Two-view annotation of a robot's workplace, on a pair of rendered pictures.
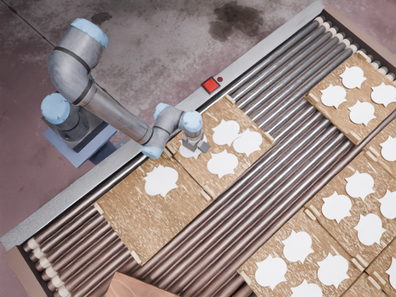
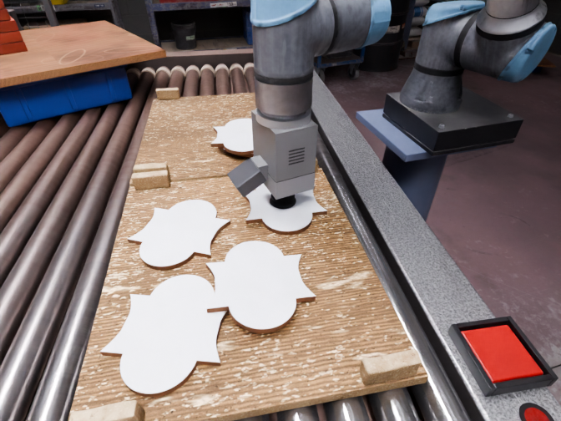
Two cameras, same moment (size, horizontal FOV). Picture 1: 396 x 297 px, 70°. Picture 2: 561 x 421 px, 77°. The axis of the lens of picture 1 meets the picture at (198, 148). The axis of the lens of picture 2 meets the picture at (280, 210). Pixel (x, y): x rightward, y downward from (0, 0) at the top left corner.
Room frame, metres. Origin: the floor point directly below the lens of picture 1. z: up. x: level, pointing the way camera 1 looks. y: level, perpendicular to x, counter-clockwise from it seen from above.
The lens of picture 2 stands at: (0.68, -0.36, 1.29)
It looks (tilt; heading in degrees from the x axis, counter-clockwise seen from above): 38 degrees down; 123
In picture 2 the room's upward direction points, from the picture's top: straight up
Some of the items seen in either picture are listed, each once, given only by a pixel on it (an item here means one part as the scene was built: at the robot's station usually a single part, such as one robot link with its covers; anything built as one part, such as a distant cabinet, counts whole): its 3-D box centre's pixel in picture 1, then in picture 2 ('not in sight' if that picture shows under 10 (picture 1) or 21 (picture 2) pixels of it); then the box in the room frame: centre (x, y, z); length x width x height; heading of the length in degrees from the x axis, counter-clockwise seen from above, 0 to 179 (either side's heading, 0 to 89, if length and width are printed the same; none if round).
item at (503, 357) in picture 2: (210, 85); (497, 354); (0.77, -0.06, 0.92); 0.06 x 0.06 x 0.01; 42
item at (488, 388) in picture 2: (210, 85); (498, 353); (0.77, -0.06, 0.92); 0.08 x 0.08 x 0.02; 42
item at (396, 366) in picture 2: (230, 99); (390, 367); (0.67, -0.16, 0.95); 0.06 x 0.02 x 0.03; 44
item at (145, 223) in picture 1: (153, 202); (223, 129); (0.15, 0.20, 0.93); 0.41 x 0.35 x 0.02; 133
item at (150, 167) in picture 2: (205, 195); (151, 171); (0.19, -0.04, 0.95); 0.06 x 0.02 x 0.03; 43
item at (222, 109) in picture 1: (220, 144); (239, 259); (0.44, -0.11, 0.93); 0.41 x 0.35 x 0.02; 134
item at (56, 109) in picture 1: (60, 111); (451, 32); (0.52, 0.60, 1.10); 0.13 x 0.12 x 0.14; 159
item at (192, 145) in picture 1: (197, 141); (268, 149); (0.42, 0.01, 1.04); 0.12 x 0.09 x 0.16; 59
